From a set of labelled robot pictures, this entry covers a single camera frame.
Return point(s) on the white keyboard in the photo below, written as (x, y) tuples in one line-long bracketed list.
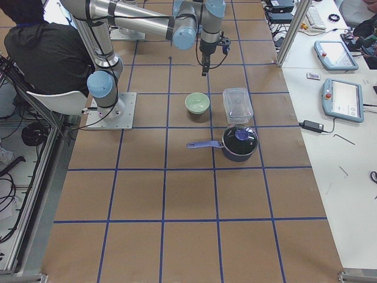
[(314, 20)]

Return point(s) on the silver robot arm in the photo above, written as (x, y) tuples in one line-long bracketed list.
[(193, 24)]

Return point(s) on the upper teach pendant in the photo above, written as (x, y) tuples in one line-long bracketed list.
[(335, 56)]

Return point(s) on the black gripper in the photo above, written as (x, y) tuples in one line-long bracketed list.
[(207, 48)]

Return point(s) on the white chair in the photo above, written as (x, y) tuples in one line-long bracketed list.
[(70, 103)]

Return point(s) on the teach pendant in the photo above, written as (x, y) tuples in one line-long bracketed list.
[(335, 56), (343, 100)]

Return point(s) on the person in black hoodie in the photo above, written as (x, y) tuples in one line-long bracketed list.
[(52, 57)]

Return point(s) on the clear plastic lidded container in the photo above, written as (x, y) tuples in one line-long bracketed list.
[(237, 105)]

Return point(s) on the green bowl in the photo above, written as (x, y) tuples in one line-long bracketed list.
[(197, 103)]

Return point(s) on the black power adapter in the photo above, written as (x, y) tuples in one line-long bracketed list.
[(312, 126)]

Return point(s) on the blue pot with glass lid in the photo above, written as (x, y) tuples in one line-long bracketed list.
[(238, 142)]

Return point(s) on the aluminium frame post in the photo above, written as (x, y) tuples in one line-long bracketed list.
[(299, 16)]

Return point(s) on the lower teach pendant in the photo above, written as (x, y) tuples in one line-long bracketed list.
[(343, 100)]

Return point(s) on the black allen key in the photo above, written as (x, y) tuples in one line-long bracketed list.
[(343, 138)]

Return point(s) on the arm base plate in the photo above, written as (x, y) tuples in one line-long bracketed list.
[(123, 34), (117, 118)]

